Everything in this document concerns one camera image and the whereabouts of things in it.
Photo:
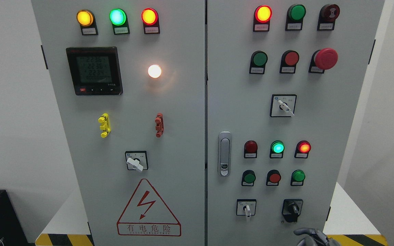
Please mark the black rotary knob switch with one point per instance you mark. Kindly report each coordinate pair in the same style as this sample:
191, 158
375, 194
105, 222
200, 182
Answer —
291, 209

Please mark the dark red indicator middle left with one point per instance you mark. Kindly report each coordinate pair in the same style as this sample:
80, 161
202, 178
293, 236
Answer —
250, 149

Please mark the white glowing indicator lamp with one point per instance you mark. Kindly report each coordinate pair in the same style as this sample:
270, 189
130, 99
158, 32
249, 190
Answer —
154, 71

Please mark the green push button lower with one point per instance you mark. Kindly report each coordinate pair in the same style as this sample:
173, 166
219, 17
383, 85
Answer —
248, 178

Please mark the green push button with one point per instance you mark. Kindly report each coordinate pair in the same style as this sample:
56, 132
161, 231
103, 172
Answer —
258, 62
248, 178

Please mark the grey left cabinet door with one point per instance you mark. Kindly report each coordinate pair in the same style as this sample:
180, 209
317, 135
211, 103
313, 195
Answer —
176, 160

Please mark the grey cabinet door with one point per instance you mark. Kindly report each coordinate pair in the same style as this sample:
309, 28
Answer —
239, 102
176, 160

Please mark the green lit indicator middle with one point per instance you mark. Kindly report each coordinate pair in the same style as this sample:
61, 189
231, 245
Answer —
277, 149

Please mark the green push button upper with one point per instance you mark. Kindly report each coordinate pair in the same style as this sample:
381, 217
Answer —
258, 62

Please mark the red push button lower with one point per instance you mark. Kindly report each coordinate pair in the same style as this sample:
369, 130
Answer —
273, 178

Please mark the red push button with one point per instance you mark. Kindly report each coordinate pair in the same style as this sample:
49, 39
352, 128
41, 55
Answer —
288, 62
273, 178

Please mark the grey right cabinet door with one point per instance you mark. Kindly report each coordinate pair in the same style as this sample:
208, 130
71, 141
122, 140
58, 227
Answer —
239, 102

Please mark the red electrical hazard warning sticker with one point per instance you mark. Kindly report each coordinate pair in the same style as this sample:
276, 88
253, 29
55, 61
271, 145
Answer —
146, 214

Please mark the red indicator middle right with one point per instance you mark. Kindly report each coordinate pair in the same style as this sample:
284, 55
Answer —
302, 150

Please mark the red push button upper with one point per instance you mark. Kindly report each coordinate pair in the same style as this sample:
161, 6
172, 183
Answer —
288, 62

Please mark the green illuminated button lower right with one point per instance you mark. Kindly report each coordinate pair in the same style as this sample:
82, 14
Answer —
297, 178

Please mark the black digital power meter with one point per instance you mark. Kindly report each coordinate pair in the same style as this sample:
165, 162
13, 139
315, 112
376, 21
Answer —
95, 70

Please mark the red indicator light left door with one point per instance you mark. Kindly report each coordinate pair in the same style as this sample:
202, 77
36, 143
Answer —
150, 19

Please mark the red lit indicator right door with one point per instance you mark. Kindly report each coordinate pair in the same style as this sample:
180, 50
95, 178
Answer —
262, 17

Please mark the green indicator light top left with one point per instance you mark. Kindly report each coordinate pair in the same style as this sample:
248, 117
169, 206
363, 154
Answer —
119, 21

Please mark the red emergency stop mushroom button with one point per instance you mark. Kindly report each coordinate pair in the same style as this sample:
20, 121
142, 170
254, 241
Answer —
322, 60

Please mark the green indicator top right door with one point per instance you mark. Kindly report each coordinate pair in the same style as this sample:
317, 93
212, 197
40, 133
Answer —
295, 16

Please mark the yellow indicator light top left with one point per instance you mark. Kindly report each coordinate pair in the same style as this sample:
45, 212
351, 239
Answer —
87, 22

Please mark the dark red buzzer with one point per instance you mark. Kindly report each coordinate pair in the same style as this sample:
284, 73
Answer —
327, 16

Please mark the silver cabinet door handle lock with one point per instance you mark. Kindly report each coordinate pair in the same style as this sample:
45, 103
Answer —
224, 153

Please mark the white selector switch left door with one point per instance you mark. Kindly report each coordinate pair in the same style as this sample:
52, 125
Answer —
136, 160

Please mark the white selector switch upper right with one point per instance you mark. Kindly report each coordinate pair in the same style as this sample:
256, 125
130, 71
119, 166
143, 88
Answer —
282, 105

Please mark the white selector switch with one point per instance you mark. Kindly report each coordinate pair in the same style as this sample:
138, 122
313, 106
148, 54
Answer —
246, 207
282, 105

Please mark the white selector switch lower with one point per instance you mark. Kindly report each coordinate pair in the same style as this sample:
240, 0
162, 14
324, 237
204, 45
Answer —
246, 207

